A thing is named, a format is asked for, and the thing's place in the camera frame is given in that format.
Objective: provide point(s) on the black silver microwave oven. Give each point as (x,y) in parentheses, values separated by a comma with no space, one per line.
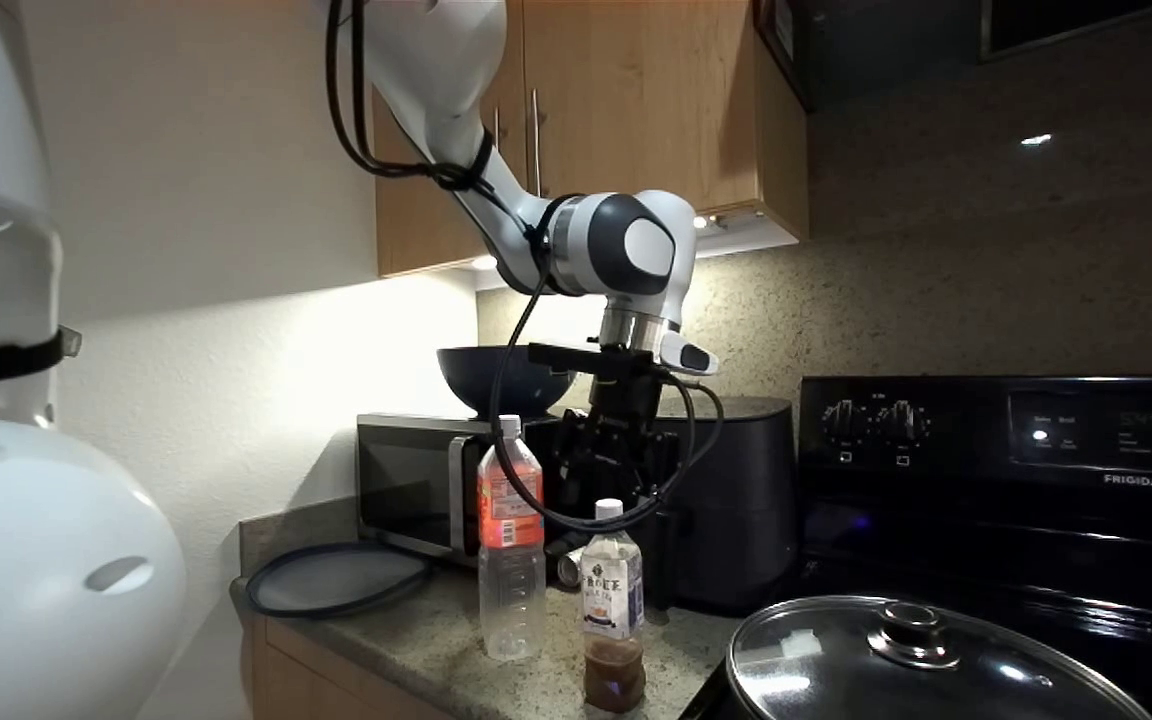
(403,485)

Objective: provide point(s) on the black air fryer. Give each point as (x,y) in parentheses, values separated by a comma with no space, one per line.
(740,492)

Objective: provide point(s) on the wooden cabinet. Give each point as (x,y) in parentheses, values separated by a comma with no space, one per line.
(659,104)
(308,681)

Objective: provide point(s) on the milk tea bottle white label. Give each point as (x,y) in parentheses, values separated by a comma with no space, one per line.
(615,592)

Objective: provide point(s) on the grey round plate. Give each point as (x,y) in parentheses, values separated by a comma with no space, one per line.
(339,582)

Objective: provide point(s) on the glass pot lid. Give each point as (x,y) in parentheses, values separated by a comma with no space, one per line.
(869,681)

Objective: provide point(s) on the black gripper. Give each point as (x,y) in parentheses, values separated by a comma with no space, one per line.
(620,405)

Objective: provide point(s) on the dark range hood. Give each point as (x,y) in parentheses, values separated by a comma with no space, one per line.
(898,47)

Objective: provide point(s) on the black bowl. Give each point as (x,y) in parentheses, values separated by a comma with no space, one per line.
(496,383)

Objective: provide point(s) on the clear bottle red label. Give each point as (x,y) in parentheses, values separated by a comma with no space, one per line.
(508,534)

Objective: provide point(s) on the wooden lower cabinet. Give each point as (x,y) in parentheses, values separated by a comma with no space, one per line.
(308,681)

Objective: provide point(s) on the black kitchen stove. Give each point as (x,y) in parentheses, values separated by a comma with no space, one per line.
(1001,520)

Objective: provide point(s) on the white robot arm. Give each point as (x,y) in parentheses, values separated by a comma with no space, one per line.
(428,65)

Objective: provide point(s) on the wooden upper cabinet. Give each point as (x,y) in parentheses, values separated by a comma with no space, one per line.
(659,104)

